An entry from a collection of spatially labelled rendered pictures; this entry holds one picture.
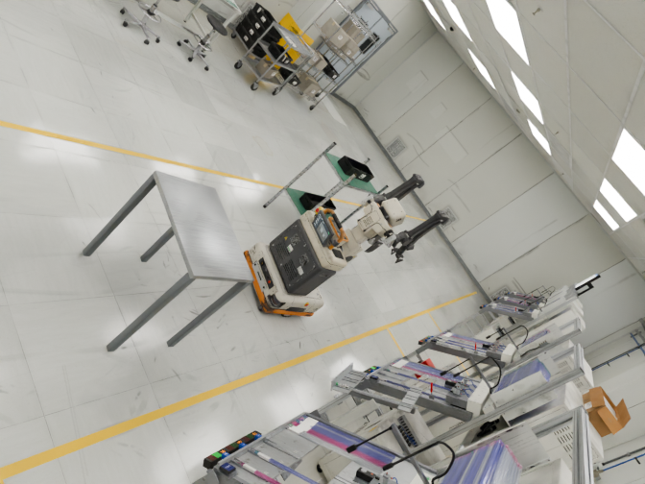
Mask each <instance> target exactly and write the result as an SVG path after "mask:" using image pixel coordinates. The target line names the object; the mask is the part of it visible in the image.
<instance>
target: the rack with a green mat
mask: <svg viewBox="0 0 645 484"><path fill-rule="evenodd" d="M336 144H337V143H336V142H335V141H334V142H333V143H332V144H331V145H330V146H328V147H327V148H326V149H325V150H324V151H323V152H322V153H321V154H320V155H318V156H317V157H316V158H315V159H314V160H313V161H312V162H311V163H309V164H308V165H307V166H306V167H305V168H304V169H303V170H302V171H301V172H299V173H298V174H297V175H296V176H295V177H294V178H293V179H292V180H291V181H289V182H288V183H287V184H286V185H285V186H284V187H283V188H282V189H281V190H279V191H278V192H277V193H276V194H275V195H274V196H273V197H272V198H271V199H270V200H269V201H268V202H267V203H266V204H264V205H263V207H264V208H266V207H267V206H268V205H269V204H270V203H271V202H273V201H274V200H275V199H276V198H277V197H278V196H279V195H280V194H282V193H283V192H285V194H286V195H287V197H288V199H289V200H290V202H291V204H292V205H293V207H294V209H295V211H296V212H297V214H298V216H299V218H300V216H301V215H302V214H304V213H305V212H306V211H307V210H305V208H304V207H303V205H302V203H301V202H300V200H299V198H300V197H301V196H302V195H303V194H304V193H305V191H300V190H296V189H293V188H289V186H290V185H292V184H293V183H294V182H295V181H296V180H297V179H298V178H299V177H301V176H302V175H303V174H304V173H305V172H306V171H307V170H308V169H310V168H311V167H312V166H313V165H314V164H315V163H316V162H317V161H318V160H320V159H321V158H322V157H325V159H326V160H327V162H328V163H329V165H330V166H331V168H332V170H333V171H334V173H335V174H336V176H337V177H338V179H339V180H340V181H339V182H338V183H337V184H336V185H335V186H333V187H332V188H331V189H330V190H329V191H328V192H326V193H325V194H324V195H323V196H324V197H326V196H327V197H326V198H325V199H323V200H322V201H321V202H320V203H319V204H317V205H316V206H315V207H314V208H313V209H311V211H313V212H315V210H316V208H318V207H320V206H322V205H323V204H324V203H326V202H327V201H328V200H329V199H330V198H332V197H333V196H334V195H335V194H336V193H338V192H339V191H340V190H341V189H342V188H344V187H348V188H351V189H355V190H358V191H362V192H365V193H368V194H371V195H373V196H375V197H376V196H378V195H379V194H381V193H382V192H383V191H384V190H386V189H387V188H388V187H389V186H388V185H386V186H384V187H383V188H382V189H381V190H379V191H378V192H377V191H376V190H375V188H374V187H373V185H372V184H371V182H370V181H369V182H364V181H360V180H358V179H355V178H356V177H357V174H356V173H354V174H353V175H352V176H348V175H346V174H345V173H344V172H343V170H342V168H341V167H340V165H339V164H338V162H337V161H338V160H339V159H340V157H336V156H334V155H331V154H329V153H328V152H329V151H330V150H331V149H332V148H333V147H334V146H335V145H336ZM339 185H340V186H339ZM338 186H339V187H338ZM337 187H338V188H337ZM332 191H333V192H332ZM331 192H332V193H331ZM330 193H331V194H330ZM363 207H364V206H363V205H361V206H359V207H358V208H357V209H355V210H354V211H353V212H352V213H350V214H349V215H348V216H347V217H346V218H345V219H344V220H343V221H341V224H343V223H344V222H345V221H346V220H348V219H349V218H350V217H351V216H353V215H354V214H355V213H357V212H358V211H359V210H360V209H362V208H363ZM315 213H316V212H315Z"/></svg>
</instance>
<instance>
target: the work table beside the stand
mask: <svg viewBox="0 0 645 484"><path fill-rule="evenodd" d="M156 185H157V188H158V191H159V194H160V197H161V199H162V202H163V204H164V207H165V209H166V212H167V215H168V218H169V221H170V223H171V226H172V227H171V228H169V229H168V230H167V231H165V232H164V233H163V234H162V235H161V236H160V237H159V238H158V239H157V240H156V242H155V243H154V244H153V245H152V246H151V247H150V248H149V249H148V250H147V251H146V252H145V253H144V254H143V255H141V256H140V259H141V262H147V261H148V260H149V259H150V258H151V257H152V256H153V255H154V254H155V253H156V252H157V251H158V250H159V249H160V248H161V247H163V246H164V245H165V244H166V243H167V242H168V241H169V240H170V239H171V238H172V237H173V236H175V237H176V239H177V242H178V244H179V249H180V252H181V255H182V257H183V260H184V263H185V266H186V268H187V271H188V272H187V273H186V274H185V275H184V276H183V277H182V278H181V279H179V280H178V281H177V282H176V283H175V284H174V285H173V286H172V287H171V288H170V289H168V290H167V291H166V292H165V293H164V294H163V295H162V296H161V297H160V298H158V299H157V300H156V301H155V302H154V303H153V304H152V305H151V306H150V307H148V308H147V309H146V310H145V311H144V312H143V313H142V314H141V315H140V316H138V317H137V318H136V319H135V320H134V321H133V322H132V323H131V324H130V325H128V326H127V327H126V328H125V329H124V330H123V331H122V332H121V333H120V334H118V335H117V336H116V337H115V338H114V339H113V340H112V341H111V342H110V343H108V344H107V351H116V350H117V349H118V348H119V347H120V346H121V345H122V344H124V343H125V342H126V341H127V340H128V339H129V338H130V337H131V336H133V335H134V334H135V333H136V332H137V331H138V330H139V329H141V328H142V327H143V326H144V325H145V324H146V323H147V322H149V321H150V320H151V319H152V318H153V317H154V316H155V315H156V314H157V313H158V312H159V311H160V310H161V309H162V308H163V307H165V306H166V305H167V304H168V303H169V302H170V301H171V300H173V299H174V298H175V297H176V296H177V295H178V294H179V293H181V292H182V291H183V290H184V289H185V288H186V287H187V286H188V285H190V284H191V283H192V282H193V281H194V280H195V279H196V278H198V279H211V280H223V281H236V282H237V283H236V284H235V285H234V286H233V287H231V288H230V289H229V290H228V291H226V293H225V294H224V295H223V296H221V297H220V298H219V299H218V300H217V301H215V302H214V303H213V304H212V305H210V306H209V307H208V308H207V309H206V310H204V311H203V312H202V313H201V314H200V315H198V316H197V317H196V318H195V319H194V320H192V321H191V322H190V323H189V324H187V325H186V326H185V327H184V328H182V329H181V330H180V331H179V332H178V333H176V334H175V335H174V336H173V337H172V338H170V339H169V340H168V341H167V345H168V347H173V346H174V345H176V344H177V343H178V342H179V341H180V340H182V339H183V338H184V337H185V336H187V335H188V334H189V333H190V332H192V331H193V330H194V329H195V328H196V327H198V326H199V325H200V324H202V323H203V322H204V321H205V320H206V319H208V318H209V317H210V316H211V315H213V314H214V313H215V312H216V311H218V310H219V309H220V308H221V307H222V306H224V305H225V304H226V303H228V302H229V301H230V300H231V299H233V298H234V297H235V296H236V295H237V294H239V293H240V292H241V291H242V290H244V289H245V288H246V287H247V286H249V285H250V284H251V283H252V282H253V281H254V278H253V276H252V273H251V270H250V267H249V265H248V263H247V260H246V259H245V257H244V254H243V252H242V250H241V247H240V245H239V243H238V240H237V238H236V236H235V233H234V231H233V229H232V226H231V224H230V222H229V220H228V218H227V214H226V212H225V210H224V207H223V205H222V203H221V200H220V198H219V196H218V193H217V191H216V189H215V188H213V187H210V186H207V185H203V184H200V183H197V182H193V181H189V180H186V179H182V178H179V177H176V176H172V175H169V174H166V173H162V172H159V171H156V170H155V171H154V172H153V173H152V175H151V176H150V177H149V178H148V179H147V180H146V181H145V182H144V183H143V184H142V185H141V186H140V187H139V188H138V190H137V191H136V192H135V193H134V194H133V195H132V196H131V197H130V199H129V200H128V201H127V202H126V203H125V204H124V205H123V206H122V207H121V208H120V210H119V211H118V212H117V213H116V214H115V215H114V216H113V217H112V218H111V219H110V221H109V222H108V223H107V224H106V225H105V226H104V227H103V228H102V229H101V231H100V232H99V233H98V234H97V235H96V236H95V237H94V238H93V239H92V240H91V242H90V243H89V244H88V245H87V246H86V247H85V248H84V249H83V254H84V256H91V255H92V254H93V253H94V252H95V251H96V250H97V248H98V247H99V246H100V245H101V244H102V243H103V242H104V241H105V240H106V239H107V238H108V236H109V235H110V234H111V233H112V232H113V231H114V230H115V229H116V228H117V227H118V226H119V225H120V224H121V222H122V221H123V220H124V219H125V218H126V217H127V216H128V215H129V214H130V213H131V212H132V211H133V209H134V208H135V207H136V206H137V205H138V204H139V203H140V202H141V201H142V200H143V199H144V198H145V196H146V195H147V194H148V193H149V192H150V191H151V190H152V189H153V188H154V187H155V186H156Z"/></svg>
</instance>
